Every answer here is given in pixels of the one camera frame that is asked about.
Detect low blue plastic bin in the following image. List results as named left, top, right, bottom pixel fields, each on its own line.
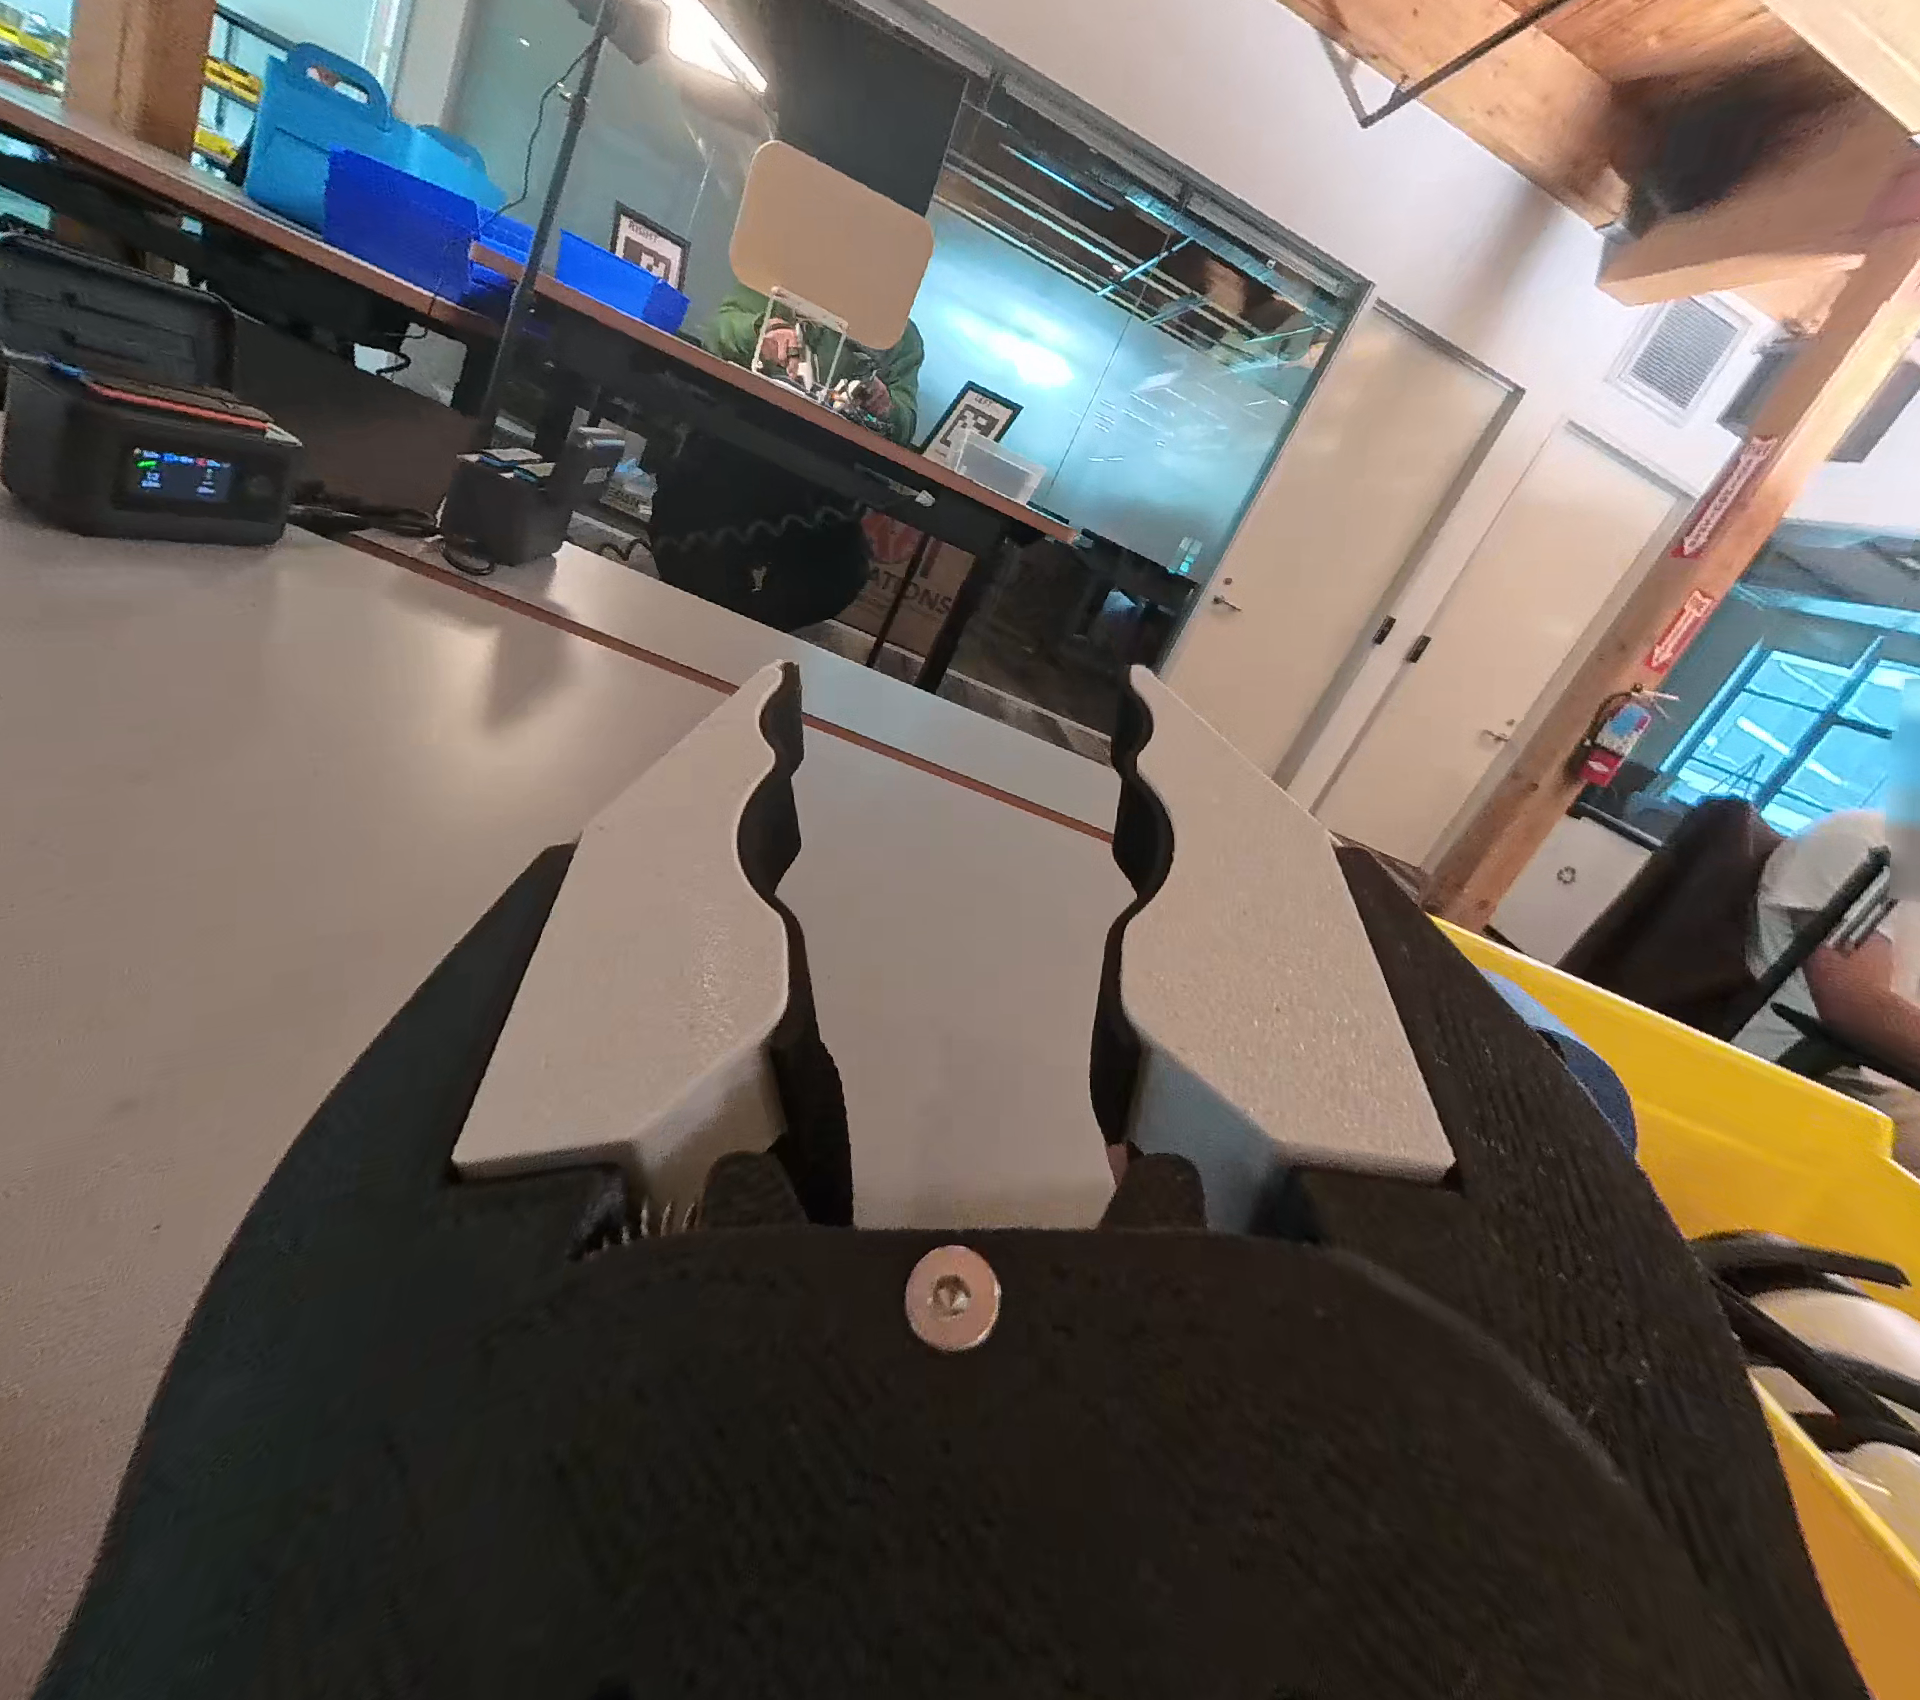
left=477, top=213, right=697, bottom=333

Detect dark blue plastic bin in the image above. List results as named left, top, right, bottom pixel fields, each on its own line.
left=318, top=145, right=487, bottom=302

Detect clear plastic box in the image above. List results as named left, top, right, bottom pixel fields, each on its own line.
left=956, top=436, right=1050, bottom=515

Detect office chair with brown jacket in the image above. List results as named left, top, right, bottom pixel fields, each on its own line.
left=1557, top=795, right=1791, bottom=1046

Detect large paned window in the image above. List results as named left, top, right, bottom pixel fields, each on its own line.
left=1647, top=556, right=1920, bottom=843

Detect cardboard box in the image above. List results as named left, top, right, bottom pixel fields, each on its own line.
left=836, top=526, right=997, bottom=670

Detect red fire extinguisher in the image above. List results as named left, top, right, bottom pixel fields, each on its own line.
left=1578, top=684, right=1663, bottom=792

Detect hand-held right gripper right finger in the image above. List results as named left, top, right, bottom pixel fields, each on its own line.
left=1088, top=662, right=1459, bottom=1231

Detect light blue tool caddy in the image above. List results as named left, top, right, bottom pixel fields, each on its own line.
left=243, top=39, right=509, bottom=237

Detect beige door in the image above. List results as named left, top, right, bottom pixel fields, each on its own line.
left=1308, top=419, right=1701, bottom=867
left=1159, top=298, right=1528, bottom=782

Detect black battery charger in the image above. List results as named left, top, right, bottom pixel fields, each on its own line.
left=438, top=425, right=628, bottom=573

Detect white bottle black cap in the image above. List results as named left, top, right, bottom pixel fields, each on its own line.
left=1745, top=1285, right=1920, bottom=1510

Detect black cable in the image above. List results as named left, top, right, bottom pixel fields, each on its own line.
left=1692, top=1225, right=1920, bottom=1458

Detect yellow plastic bin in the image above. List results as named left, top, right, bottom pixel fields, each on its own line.
left=1428, top=914, right=1920, bottom=1700

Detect white wall vent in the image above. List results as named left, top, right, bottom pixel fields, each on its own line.
left=1608, top=287, right=1758, bottom=430

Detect white recycling cabinet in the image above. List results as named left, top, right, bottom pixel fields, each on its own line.
left=1489, top=797, right=1670, bottom=970

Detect framed marker sign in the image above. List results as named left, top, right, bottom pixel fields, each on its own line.
left=919, top=376, right=1027, bottom=476
left=607, top=203, right=697, bottom=296

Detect black wall speaker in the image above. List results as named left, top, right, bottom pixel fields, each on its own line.
left=1715, top=333, right=1920, bottom=468

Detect blue tape roll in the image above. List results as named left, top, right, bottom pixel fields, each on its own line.
left=1477, top=972, right=1640, bottom=1159

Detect brown-topped desk black legs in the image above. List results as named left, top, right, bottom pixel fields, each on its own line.
left=468, top=234, right=1087, bottom=700
left=0, top=85, right=509, bottom=416

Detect black backdrop board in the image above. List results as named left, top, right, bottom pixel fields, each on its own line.
left=762, top=0, right=973, bottom=220

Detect beige panel on white stand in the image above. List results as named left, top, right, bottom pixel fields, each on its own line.
left=727, top=137, right=936, bottom=386

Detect light on black tripod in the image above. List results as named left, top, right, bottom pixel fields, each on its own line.
left=477, top=0, right=773, bottom=447

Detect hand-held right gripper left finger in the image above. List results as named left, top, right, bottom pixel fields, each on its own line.
left=450, top=661, right=861, bottom=1231

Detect black power station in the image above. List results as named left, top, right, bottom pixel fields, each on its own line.
left=0, top=231, right=307, bottom=550

